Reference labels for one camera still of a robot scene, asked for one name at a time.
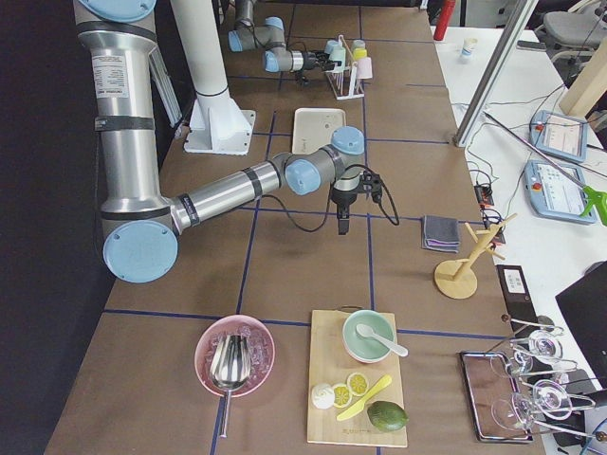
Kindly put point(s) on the wine glass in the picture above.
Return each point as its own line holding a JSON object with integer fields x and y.
{"x": 547, "y": 400}
{"x": 542, "y": 344}

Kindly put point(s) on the lemon slice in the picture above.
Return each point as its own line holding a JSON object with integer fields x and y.
{"x": 358, "y": 383}
{"x": 342, "y": 395}

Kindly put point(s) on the metal tray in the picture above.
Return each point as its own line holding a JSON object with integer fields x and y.
{"x": 486, "y": 381}

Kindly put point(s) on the black box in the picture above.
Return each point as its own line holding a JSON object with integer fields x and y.
{"x": 515, "y": 291}

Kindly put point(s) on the teach pendant far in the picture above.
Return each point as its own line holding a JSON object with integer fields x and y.
{"x": 559, "y": 135}

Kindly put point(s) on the office chair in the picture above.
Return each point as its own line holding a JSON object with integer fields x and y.
{"x": 576, "y": 33}

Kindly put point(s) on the pink ice bowl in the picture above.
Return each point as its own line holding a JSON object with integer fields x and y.
{"x": 260, "y": 346}

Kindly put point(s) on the white plastic spoon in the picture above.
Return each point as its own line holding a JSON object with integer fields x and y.
{"x": 367, "y": 331}

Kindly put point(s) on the small white cup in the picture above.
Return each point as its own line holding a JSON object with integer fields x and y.
{"x": 467, "y": 49}

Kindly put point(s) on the yellow cup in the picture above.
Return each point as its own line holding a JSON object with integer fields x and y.
{"x": 359, "y": 50}

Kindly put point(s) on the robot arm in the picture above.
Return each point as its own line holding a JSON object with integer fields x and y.
{"x": 271, "y": 38}
{"x": 140, "y": 225}

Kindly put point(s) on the green cup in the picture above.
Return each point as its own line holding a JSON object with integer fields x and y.
{"x": 338, "y": 58}

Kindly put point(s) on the teach pendant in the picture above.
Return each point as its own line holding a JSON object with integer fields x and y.
{"x": 559, "y": 135}
{"x": 554, "y": 196}

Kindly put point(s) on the metal scoop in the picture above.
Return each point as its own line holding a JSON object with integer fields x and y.
{"x": 229, "y": 371}

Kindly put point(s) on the beige rabbit tray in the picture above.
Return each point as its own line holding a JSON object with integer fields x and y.
{"x": 313, "y": 128}

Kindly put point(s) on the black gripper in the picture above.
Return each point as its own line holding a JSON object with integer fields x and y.
{"x": 309, "y": 61}
{"x": 342, "y": 198}

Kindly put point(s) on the teach pendant near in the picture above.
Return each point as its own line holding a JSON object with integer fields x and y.
{"x": 554, "y": 196}

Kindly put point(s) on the wine glass lower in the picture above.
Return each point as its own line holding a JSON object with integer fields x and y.
{"x": 547, "y": 400}

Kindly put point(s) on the yellow plastic knife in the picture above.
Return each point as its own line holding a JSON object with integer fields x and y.
{"x": 384, "y": 382}

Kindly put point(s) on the pink cup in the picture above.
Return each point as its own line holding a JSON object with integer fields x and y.
{"x": 364, "y": 69}

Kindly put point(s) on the blue cup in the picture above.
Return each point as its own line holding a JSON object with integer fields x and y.
{"x": 330, "y": 45}

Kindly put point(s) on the bamboo cutting board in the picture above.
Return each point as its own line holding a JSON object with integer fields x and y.
{"x": 330, "y": 363}

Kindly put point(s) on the aluminium frame post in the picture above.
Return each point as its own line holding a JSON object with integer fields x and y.
{"x": 511, "y": 33}

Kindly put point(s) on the wooden mug tree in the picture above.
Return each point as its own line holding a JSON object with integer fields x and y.
{"x": 455, "y": 278}

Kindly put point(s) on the green bowl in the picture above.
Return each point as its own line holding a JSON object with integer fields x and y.
{"x": 367, "y": 349}

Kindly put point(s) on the grey folded cloth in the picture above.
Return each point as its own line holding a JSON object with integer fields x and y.
{"x": 440, "y": 233}

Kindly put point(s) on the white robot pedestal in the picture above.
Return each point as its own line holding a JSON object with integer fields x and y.
{"x": 218, "y": 125}

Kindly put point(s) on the wine glass upper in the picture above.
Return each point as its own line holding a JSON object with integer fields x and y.
{"x": 542, "y": 344}

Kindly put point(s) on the avocado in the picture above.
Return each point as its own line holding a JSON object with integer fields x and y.
{"x": 387, "y": 416}

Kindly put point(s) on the white cup rack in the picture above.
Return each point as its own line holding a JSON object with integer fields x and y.
{"x": 345, "y": 86}

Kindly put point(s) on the white garlic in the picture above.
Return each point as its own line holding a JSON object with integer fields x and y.
{"x": 322, "y": 396}

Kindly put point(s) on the green grabber tool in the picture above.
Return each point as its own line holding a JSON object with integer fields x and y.
{"x": 595, "y": 199}

